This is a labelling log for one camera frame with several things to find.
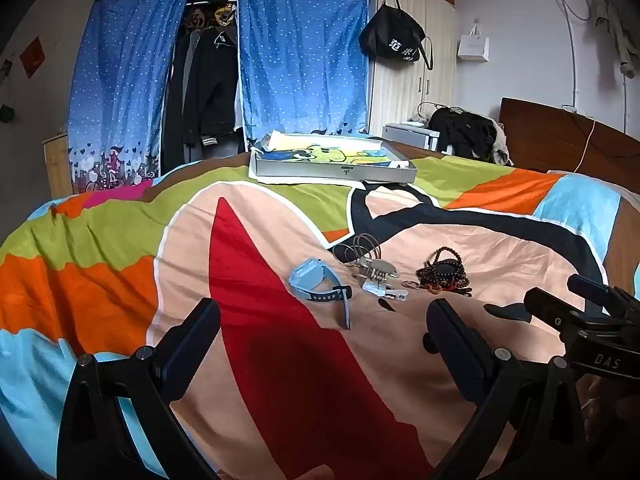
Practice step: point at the pile of dark clothes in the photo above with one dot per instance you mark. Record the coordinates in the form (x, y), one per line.
(470, 132)

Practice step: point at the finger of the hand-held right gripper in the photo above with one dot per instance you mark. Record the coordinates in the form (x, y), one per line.
(547, 306)
(597, 291)

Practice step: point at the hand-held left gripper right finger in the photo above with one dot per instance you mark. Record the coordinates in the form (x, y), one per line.
(450, 332)

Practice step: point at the light wooden wardrobe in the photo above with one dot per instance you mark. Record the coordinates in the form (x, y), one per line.
(415, 95)

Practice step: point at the small thin hoop earrings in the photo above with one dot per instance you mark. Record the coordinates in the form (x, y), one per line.
(412, 285)

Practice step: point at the dark hanging clothes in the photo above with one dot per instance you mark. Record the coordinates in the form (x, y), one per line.
(210, 85)

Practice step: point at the blue dotted curtain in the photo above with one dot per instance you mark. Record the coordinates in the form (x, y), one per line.
(125, 85)
(305, 60)

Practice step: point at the light wooden cabinet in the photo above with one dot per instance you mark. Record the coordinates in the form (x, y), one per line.
(55, 165)

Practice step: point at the red wall paper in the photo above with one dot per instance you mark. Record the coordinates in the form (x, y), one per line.
(34, 56)

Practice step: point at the grey shallow box tray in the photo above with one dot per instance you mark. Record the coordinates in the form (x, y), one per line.
(332, 160)

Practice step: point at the grey flat box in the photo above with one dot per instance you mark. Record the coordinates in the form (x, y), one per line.
(412, 135)

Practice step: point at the colourful patchwork blanket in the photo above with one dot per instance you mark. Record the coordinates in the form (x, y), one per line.
(125, 260)

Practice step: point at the white paper bag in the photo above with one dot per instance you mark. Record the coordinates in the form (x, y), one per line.
(473, 47)

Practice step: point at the brown wooden headboard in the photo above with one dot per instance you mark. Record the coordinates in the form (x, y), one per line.
(565, 145)

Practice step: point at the light blue wrist watch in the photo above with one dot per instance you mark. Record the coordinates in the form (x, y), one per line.
(311, 280)

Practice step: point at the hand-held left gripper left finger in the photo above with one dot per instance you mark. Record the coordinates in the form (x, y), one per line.
(199, 332)

